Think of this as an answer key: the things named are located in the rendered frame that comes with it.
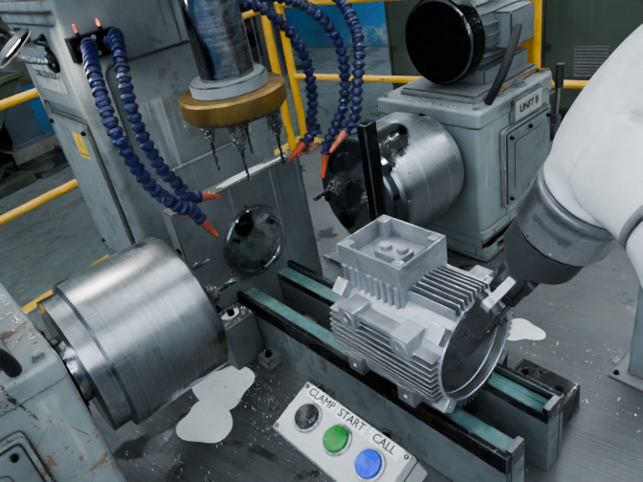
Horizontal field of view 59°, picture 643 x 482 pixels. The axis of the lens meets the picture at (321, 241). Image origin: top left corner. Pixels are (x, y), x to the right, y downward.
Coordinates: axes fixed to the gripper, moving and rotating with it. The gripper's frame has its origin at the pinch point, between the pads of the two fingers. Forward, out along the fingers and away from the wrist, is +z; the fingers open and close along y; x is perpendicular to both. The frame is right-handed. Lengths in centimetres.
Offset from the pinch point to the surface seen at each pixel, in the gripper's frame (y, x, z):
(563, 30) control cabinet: -308, -109, 119
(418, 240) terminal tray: -10.6, -15.5, 7.0
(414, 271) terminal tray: -4.0, -11.4, 4.3
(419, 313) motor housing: -1.5, -7.1, 7.0
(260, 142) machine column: -20, -62, 31
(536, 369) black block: -21.1, 9.1, 23.1
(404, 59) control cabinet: -286, -198, 192
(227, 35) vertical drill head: -5, -56, -4
